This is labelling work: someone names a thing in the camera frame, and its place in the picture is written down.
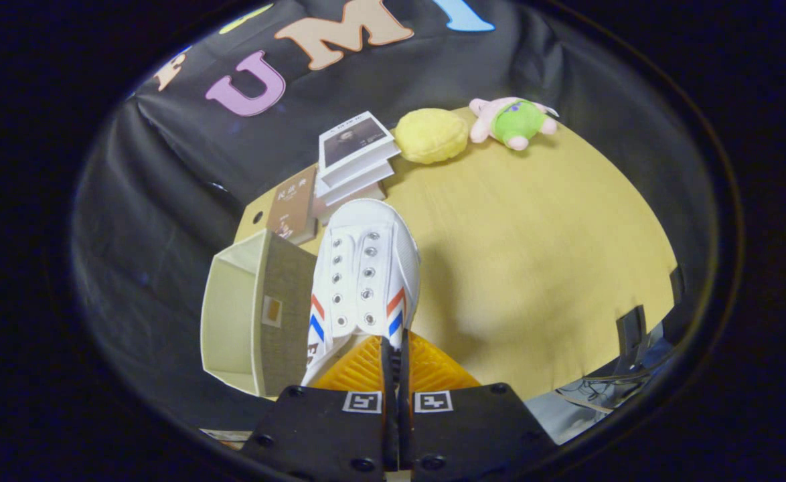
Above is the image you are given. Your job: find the black table clamp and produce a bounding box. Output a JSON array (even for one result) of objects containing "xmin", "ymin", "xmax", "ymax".
[
  {"xmin": 617, "ymin": 305, "xmax": 648, "ymax": 355},
  {"xmin": 667, "ymin": 264, "xmax": 688, "ymax": 303}
]

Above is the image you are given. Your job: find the beige fabric storage box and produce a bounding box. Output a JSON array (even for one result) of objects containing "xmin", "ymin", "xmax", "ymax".
[{"xmin": 200, "ymin": 229, "xmax": 319, "ymax": 398}]

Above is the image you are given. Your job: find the white striped shoe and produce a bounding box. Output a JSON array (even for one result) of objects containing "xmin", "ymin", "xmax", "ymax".
[{"xmin": 301, "ymin": 198, "xmax": 422, "ymax": 388}]

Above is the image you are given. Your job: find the plain white book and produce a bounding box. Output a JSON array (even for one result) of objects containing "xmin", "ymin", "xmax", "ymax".
[{"xmin": 315, "ymin": 161, "xmax": 395, "ymax": 207}]

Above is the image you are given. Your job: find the yellow round plush toy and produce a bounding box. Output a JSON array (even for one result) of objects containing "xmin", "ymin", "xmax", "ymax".
[{"xmin": 394, "ymin": 108, "xmax": 469, "ymax": 165}]

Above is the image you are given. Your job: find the pink and green plush toy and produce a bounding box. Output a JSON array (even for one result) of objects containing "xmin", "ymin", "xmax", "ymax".
[{"xmin": 468, "ymin": 97, "xmax": 560, "ymax": 151}]

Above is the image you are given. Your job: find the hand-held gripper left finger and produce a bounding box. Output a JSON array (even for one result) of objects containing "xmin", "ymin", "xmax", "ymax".
[{"xmin": 239, "ymin": 335, "xmax": 397, "ymax": 482}]

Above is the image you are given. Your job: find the black cable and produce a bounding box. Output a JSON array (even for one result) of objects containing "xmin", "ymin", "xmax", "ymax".
[{"xmin": 556, "ymin": 376, "xmax": 638, "ymax": 406}]

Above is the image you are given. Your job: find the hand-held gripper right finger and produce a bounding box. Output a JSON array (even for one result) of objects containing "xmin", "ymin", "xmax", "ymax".
[{"xmin": 398, "ymin": 329, "xmax": 558, "ymax": 482}]

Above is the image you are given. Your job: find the white portrait cover book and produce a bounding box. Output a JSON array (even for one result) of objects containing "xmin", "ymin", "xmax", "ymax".
[{"xmin": 317, "ymin": 110, "xmax": 402, "ymax": 188}]

